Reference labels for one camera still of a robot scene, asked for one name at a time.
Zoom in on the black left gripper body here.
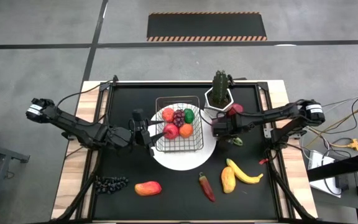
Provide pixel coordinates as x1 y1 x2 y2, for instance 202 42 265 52
134 119 155 157

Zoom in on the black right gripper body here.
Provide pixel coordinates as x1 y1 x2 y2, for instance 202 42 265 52
211 116 245 138

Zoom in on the pink toy dragon fruit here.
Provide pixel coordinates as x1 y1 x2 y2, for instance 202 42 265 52
228 136 244 147

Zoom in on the red toy apple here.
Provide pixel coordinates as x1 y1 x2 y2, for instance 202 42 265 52
227 103 245 117

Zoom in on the purple toy grape bunch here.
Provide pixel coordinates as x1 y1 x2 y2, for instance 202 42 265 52
173 109 186 128

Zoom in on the orange toy fruit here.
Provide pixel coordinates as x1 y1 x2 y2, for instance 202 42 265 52
178 123 194 139

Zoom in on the green toy fruit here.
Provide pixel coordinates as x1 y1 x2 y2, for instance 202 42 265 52
183 108 195 124

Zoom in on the yellow toy banana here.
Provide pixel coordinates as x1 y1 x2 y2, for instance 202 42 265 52
226 158 264 185

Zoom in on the red yellow toy mango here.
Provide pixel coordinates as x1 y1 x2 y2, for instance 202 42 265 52
134 180 163 197

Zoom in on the red toy chili pepper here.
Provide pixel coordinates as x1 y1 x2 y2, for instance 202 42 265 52
198 172 216 203

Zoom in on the white hexagonal plant pot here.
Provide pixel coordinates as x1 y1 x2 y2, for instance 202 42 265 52
203 86 234 118

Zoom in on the white round plate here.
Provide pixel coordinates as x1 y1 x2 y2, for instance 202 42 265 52
147 103 218 172

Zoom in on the green cactus plant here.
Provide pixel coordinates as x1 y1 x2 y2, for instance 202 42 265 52
212 70 231 106

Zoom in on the black toy grape bunch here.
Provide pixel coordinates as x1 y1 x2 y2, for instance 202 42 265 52
94 176 130 195

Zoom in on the black table mat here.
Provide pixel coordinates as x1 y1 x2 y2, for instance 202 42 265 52
93 83 279 220

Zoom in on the white power supply box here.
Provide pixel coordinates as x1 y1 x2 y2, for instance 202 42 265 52
308 150 343 198

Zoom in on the black hazard-striped floor mat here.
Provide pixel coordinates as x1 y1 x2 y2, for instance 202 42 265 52
146 11 268 42

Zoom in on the yellow power splitter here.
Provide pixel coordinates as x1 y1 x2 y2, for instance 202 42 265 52
346 138 358 152

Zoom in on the black wire basket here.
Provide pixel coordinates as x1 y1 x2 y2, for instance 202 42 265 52
154 95 205 153

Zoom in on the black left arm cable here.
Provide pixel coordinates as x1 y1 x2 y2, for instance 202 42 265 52
55 79 115 108

